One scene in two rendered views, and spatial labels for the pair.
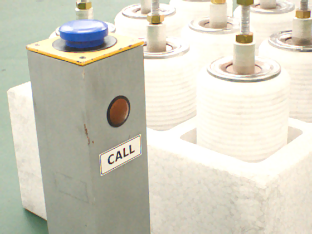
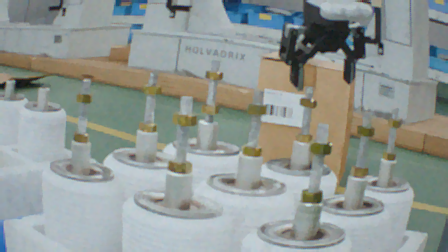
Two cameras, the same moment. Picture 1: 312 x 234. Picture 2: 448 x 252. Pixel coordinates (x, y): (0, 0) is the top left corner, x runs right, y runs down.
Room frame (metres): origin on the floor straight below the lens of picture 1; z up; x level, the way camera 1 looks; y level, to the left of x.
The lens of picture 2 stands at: (0.93, 0.61, 0.42)
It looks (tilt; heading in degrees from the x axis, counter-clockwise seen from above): 9 degrees down; 258
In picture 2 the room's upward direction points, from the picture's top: 7 degrees clockwise
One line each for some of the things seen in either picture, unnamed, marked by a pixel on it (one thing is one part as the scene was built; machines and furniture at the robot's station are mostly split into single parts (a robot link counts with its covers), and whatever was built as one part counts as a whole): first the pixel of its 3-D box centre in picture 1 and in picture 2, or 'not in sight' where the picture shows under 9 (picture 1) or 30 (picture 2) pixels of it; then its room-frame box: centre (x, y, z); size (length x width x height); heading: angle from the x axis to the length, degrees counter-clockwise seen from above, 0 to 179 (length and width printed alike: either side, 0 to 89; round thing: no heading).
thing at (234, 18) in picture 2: not in sight; (239, 12); (-0.50, -5.86, 0.36); 0.50 x 0.38 x 0.21; 44
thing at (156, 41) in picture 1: (156, 37); (355, 193); (0.67, 0.00, 0.26); 0.02 x 0.02 x 0.03
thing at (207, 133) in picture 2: not in sight; (207, 136); (0.76, -0.24, 0.26); 0.02 x 0.02 x 0.03
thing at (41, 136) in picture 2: not in sight; (40, 164); (0.99, -0.44, 0.16); 0.10 x 0.10 x 0.18
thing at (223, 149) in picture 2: not in sight; (205, 148); (0.76, -0.24, 0.25); 0.08 x 0.08 x 0.01
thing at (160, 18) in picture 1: (155, 17); (359, 170); (0.67, 0.00, 0.29); 0.02 x 0.02 x 0.01; 60
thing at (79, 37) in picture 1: (84, 36); not in sight; (0.49, 0.06, 0.32); 0.04 x 0.04 x 0.02
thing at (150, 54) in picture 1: (156, 48); (352, 206); (0.67, 0.00, 0.25); 0.08 x 0.08 x 0.01
